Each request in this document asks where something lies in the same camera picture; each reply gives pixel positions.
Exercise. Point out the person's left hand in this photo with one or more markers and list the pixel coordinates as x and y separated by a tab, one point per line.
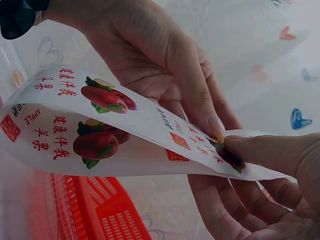
140	50

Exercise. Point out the person's right hand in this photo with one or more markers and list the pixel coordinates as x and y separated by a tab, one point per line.
295	155

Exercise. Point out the clear plastic clamshell box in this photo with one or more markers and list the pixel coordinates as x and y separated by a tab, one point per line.
61	202

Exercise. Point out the red plastic basket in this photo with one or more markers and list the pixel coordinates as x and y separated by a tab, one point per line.
110	210

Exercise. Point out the white apple print plastic bag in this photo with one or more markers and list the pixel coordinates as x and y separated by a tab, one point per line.
147	125

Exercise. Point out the black wrist band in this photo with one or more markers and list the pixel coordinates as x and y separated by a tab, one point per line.
17	17

